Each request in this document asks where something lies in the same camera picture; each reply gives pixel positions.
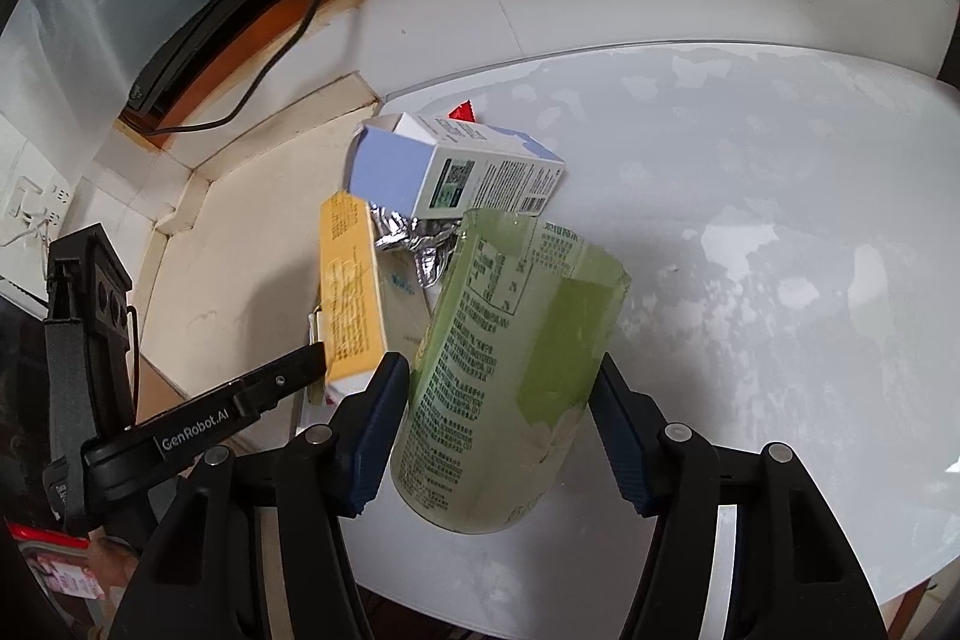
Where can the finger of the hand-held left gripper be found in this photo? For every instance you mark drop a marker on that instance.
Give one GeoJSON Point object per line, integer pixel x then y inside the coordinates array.
{"type": "Point", "coordinates": [277, 377]}

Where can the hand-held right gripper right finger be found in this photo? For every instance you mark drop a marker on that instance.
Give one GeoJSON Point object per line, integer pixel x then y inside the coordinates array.
{"type": "Point", "coordinates": [619, 437]}

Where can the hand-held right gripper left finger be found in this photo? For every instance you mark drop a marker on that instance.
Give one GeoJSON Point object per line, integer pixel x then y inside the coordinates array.
{"type": "Point", "coordinates": [375, 434]}

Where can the yellow paper box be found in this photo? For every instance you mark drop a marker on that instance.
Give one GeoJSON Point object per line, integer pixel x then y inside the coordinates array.
{"type": "Point", "coordinates": [349, 295]}

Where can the green printed plastic cup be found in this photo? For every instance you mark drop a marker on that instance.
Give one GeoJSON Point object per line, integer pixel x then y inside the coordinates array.
{"type": "Point", "coordinates": [495, 370]}

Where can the person's left hand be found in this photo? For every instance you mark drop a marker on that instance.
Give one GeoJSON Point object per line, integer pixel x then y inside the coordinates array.
{"type": "Point", "coordinates": [112, 569]}

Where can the red rimmed plastic box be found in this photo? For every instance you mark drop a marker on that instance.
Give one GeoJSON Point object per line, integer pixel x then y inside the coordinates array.
{"type": "Point", "coordinates": [60, 572]}

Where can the silver foil wrapper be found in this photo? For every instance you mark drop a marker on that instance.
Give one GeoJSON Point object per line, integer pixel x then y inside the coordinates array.
{"type": "Point", "coordinates": [420, 242]}

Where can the white and blue carton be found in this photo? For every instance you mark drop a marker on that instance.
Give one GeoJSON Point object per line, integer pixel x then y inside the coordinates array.
{"type": "Point", "coordinates": [450, 168]}

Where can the small red paper piece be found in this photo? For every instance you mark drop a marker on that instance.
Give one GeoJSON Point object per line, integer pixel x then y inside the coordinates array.
{"type": "Point", "coordinates": [463, 113]}

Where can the black monitor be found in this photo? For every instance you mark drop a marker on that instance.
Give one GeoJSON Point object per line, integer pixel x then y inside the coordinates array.
{"type": "Point", "coordinates": [225, 10]}

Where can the white wall socket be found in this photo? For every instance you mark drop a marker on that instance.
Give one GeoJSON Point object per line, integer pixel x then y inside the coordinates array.
{"type": "Point", "coordinates": [34, 205]}

